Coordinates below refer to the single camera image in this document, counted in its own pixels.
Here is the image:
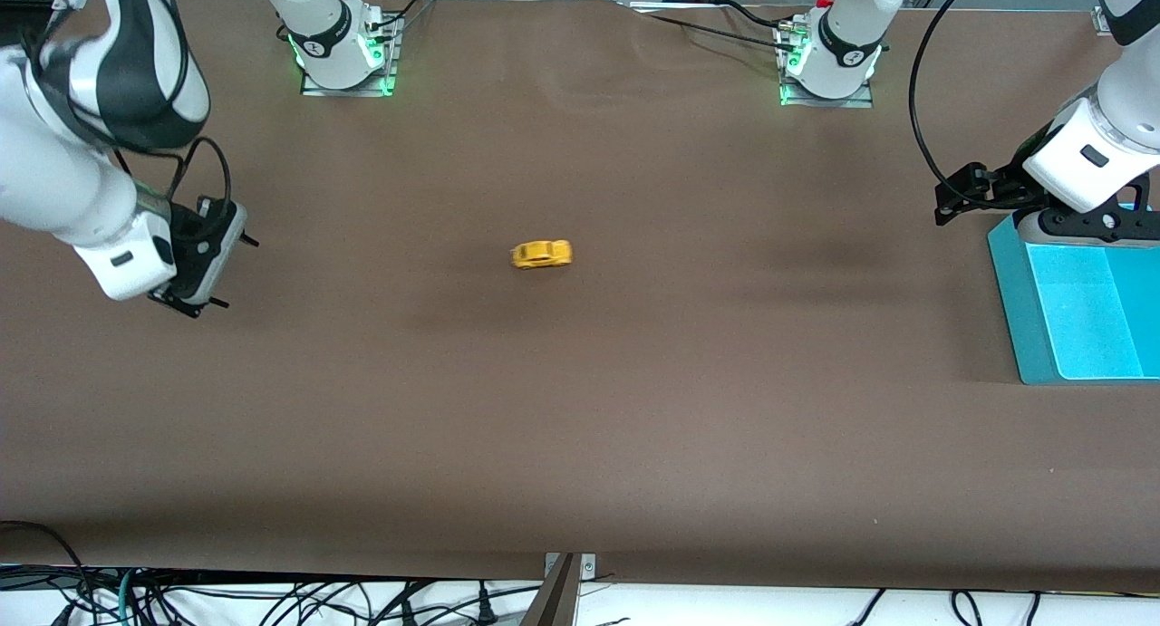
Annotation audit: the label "dark metal bar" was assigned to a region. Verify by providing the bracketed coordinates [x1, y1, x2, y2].
[521, 554, 581, 626]

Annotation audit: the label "black looping floor cable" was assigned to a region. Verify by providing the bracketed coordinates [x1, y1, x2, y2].
[0, 520, 92, 626]

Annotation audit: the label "yellow beetle toy car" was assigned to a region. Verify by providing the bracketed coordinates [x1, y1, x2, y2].
[511, 239, 574, 271]

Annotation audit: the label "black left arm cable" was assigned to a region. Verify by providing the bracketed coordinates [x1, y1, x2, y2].
[909, 0, 984, 203]

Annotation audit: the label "small metal clamp bracket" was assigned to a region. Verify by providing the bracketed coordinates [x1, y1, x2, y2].
[544, 552, 597, 582]

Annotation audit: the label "black base connector cables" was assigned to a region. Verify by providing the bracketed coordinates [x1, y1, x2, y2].
[367, 0, 436, 31]

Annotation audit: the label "short black power cable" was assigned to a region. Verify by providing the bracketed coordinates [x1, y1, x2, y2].
[720, 0, 798, 29]

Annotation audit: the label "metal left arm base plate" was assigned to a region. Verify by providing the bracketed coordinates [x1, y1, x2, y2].
[779, 24, 876, 109]

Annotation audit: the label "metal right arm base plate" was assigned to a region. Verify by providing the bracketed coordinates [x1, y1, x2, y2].
[301, 14, 400, 98]

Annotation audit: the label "teal plastic bin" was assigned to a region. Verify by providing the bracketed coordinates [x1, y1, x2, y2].
[987, 205, 1160, 386]

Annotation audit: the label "long black power cable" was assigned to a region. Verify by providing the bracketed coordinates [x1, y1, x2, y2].
[645, 12, 797, 53]

